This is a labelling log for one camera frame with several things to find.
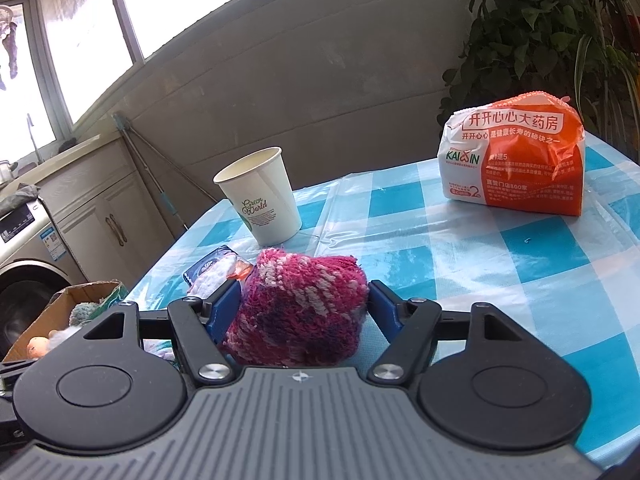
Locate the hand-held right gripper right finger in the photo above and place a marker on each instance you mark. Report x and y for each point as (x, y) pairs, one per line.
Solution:
(380, 306)

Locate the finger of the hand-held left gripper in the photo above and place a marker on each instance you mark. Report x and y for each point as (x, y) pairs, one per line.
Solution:
(10, 367)

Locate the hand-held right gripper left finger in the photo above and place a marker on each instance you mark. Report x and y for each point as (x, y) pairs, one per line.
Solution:
(223, 307)

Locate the pink knitted hat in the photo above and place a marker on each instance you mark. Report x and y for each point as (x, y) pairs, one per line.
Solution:
(300, 305)

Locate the cardboard box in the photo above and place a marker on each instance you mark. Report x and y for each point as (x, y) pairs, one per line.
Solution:
(80, 292)

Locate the blue white small packet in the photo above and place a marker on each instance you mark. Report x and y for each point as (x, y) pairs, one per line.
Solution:
(210, 272)

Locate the washing machine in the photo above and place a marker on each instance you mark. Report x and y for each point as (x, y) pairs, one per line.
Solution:
(25, 260)

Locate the white paper cup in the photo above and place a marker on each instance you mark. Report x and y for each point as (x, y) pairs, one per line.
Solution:
(260, 200)

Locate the blue white checked tablecloth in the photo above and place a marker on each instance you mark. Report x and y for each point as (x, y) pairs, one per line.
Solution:
(490, 270)

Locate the mop with metal pole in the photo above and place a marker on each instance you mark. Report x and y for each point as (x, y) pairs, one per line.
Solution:
(165, 185)

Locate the beige sink cabinet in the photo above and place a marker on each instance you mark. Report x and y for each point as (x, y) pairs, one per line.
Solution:
(100, 210)

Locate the grey cloth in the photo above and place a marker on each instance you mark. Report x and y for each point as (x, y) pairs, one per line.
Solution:
(17, 197)

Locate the orange white pharmacy bag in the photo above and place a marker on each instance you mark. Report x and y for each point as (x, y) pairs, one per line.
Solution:
(520, 160)

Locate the window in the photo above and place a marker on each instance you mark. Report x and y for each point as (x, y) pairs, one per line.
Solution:
(90, 25)

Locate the spider plant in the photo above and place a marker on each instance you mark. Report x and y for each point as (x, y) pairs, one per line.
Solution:
(615, 100)

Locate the hanging dark garment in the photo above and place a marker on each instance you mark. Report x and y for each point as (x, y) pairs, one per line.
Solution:
(10, 55)

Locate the large leafy potted plant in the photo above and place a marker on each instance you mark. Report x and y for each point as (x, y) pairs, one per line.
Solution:
(540, 25)

